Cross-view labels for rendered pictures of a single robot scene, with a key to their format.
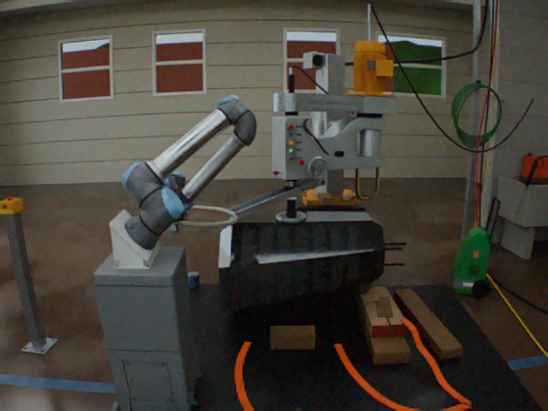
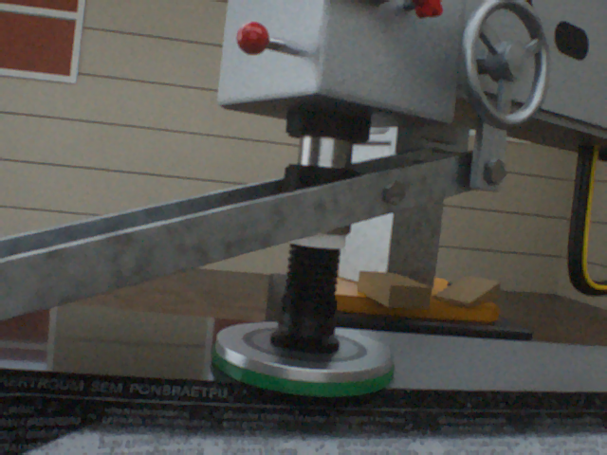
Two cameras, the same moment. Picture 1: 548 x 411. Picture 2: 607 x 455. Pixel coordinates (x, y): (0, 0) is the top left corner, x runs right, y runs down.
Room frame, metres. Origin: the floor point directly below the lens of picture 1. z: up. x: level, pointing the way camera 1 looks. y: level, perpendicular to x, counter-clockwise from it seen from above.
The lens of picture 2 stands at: (2.06, 0.02, 1.02)
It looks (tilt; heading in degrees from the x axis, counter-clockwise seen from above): 3 degrees down; 351
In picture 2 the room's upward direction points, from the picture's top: 6 degrees clockwise
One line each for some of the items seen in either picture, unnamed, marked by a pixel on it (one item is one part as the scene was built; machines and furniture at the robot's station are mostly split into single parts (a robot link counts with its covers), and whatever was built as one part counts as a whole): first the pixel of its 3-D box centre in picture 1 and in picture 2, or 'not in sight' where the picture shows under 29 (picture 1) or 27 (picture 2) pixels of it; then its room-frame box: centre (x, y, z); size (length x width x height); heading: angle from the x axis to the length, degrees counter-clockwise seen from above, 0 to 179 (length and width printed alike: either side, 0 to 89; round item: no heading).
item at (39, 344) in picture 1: (23, 277); not in sight; (2.23, 1.69, 0.54); 0.20 x 0.20 x 1.09; 87
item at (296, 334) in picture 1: (293, 337); not in sight; (2.39, -0.12, 0.07); 0.30 x 0.12 x 0.12; 90
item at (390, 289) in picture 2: (325, 198); (392, 288); (3.41, -0.44, 0.81); 0.20 x 0.10 x 0.05; 5
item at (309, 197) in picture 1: (329, 196); (384, 289); (3.66, -0.51, 0.76); 0.49 x 0.49 x 0.05; 87
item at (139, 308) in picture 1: (151, 331); not in sight; (1.87, 0.67, 0.43); 0.50 x 0.50 x 0.85; 3
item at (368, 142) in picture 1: (368, 142); not in sight; (3.05, -0.72, 1.32); 0.19 x 0.19 x 0.20
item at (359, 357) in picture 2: (291, 215); (303, 348); (2.77, -0.12, 0.82); 0.21 x 0.21 x 0.01
